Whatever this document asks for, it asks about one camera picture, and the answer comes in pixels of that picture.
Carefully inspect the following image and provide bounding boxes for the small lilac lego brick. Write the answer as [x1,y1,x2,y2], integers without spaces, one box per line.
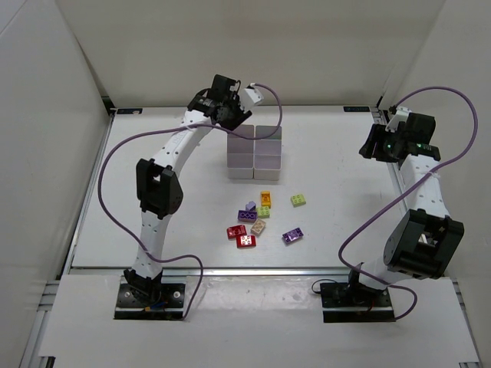
[245,201,256,212]

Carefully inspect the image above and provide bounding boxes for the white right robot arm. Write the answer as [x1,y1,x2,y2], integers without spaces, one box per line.
[358,108,464,291]

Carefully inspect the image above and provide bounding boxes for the light green lego brick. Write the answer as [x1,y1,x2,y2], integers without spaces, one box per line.
[256,206,270,219]
[290,194,306,207]

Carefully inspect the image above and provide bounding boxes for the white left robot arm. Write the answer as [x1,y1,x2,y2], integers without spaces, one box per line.
[125,74,263,281]

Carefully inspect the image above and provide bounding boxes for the orange lego brick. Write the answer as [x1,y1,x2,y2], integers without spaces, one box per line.
[260,191,272,208]

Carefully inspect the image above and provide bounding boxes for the red lego brick left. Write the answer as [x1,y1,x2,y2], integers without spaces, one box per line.
[226,225,247,240]

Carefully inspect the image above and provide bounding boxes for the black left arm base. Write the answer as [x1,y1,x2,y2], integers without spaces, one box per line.
[114,278,186,321]

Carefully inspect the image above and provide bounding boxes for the purple lego brick right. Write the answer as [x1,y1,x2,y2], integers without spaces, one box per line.
[282,228,304,245]

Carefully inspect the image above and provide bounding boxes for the red lego brick with dots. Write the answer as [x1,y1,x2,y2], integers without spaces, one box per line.
[236,235,257,249]

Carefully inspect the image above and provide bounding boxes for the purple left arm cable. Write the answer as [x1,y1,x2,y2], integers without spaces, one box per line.
[97,82,284,321]

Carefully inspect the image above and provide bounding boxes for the purple lego brick with holes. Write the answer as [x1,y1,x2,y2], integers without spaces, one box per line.
[237,210,257,223]

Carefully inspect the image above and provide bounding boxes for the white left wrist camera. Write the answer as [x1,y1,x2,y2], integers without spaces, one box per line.
[238,86,264,112]

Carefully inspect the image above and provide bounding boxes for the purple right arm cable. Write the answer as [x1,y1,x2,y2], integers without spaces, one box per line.
[338,87,479,320]

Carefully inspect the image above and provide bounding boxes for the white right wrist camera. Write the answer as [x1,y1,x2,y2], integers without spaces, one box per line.
[386,107,411,133]

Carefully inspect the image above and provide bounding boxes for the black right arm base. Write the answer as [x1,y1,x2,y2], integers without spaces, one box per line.
[311,278,396,324]

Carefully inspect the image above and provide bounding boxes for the tan lego brick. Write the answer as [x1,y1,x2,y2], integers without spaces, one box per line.
[250,218,266,236]

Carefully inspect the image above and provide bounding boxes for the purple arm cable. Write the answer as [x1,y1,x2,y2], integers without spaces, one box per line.
[338,87,479,320]
[97,82,284,321]

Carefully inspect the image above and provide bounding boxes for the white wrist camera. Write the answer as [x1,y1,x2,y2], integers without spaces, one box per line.
[238,86,264,112]
[386,107,411,133]

